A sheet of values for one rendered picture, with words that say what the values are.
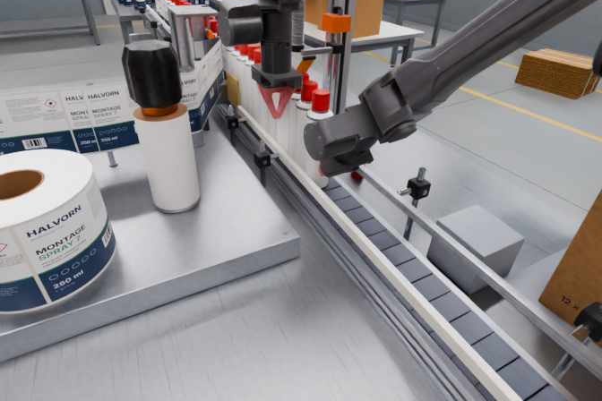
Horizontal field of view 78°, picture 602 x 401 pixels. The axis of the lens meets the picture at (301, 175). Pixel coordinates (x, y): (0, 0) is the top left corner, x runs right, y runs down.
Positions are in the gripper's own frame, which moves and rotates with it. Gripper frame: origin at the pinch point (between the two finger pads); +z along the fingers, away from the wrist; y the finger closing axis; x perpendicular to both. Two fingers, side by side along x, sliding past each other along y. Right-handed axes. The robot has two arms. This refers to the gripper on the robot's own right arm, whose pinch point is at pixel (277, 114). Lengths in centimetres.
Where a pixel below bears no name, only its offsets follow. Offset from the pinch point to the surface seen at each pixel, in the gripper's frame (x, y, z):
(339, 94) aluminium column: 21.1, -9.1, 2.0
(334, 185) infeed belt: 8.8, 9.9, 13.9
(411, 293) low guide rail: 1.6, 40.9, 10.6
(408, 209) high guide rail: 9.2, 30.6, 6.0
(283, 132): 4.3, -5.9, 7.4
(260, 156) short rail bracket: -3.2, -1.8, 9.8
